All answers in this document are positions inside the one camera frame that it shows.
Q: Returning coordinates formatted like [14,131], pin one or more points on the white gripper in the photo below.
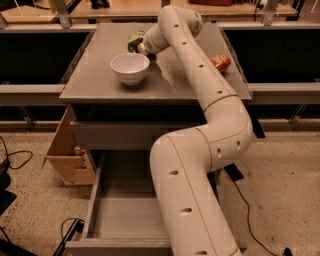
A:
[149,45]

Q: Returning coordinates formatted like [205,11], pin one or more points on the green jalapeno chip bag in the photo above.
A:
[134,40]

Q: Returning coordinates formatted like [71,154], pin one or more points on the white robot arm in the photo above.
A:
[180,160]

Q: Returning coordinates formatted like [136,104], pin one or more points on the grey drawer cabinet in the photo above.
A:
[95,93]

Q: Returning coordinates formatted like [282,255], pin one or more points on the closed grey top drawer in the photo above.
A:
[122,135]

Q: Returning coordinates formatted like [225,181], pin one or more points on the open grey middle drawer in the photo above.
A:
[124,218]

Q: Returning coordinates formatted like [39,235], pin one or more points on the white ceramic bowl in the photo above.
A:
[130,68]

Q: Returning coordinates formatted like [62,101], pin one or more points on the orange soda can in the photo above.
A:
[221,62]

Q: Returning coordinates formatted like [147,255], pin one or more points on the brown cardboard box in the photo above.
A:
[66,156]

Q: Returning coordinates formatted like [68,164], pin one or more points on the black power adapter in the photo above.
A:
[233,172]

